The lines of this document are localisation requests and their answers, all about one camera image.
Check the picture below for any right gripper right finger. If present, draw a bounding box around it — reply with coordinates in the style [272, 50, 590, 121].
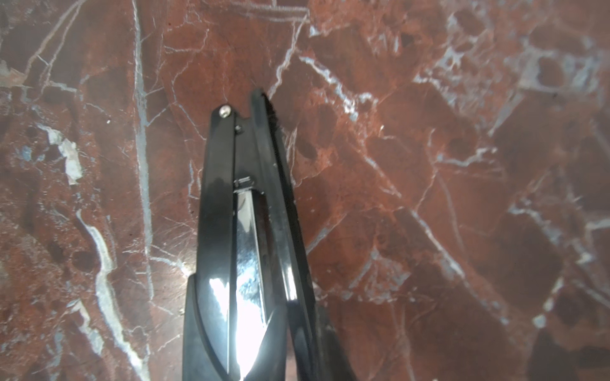
[313, 303, 357, 381]

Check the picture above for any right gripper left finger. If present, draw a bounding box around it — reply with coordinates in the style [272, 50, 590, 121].
[182, 274, 229, 381]

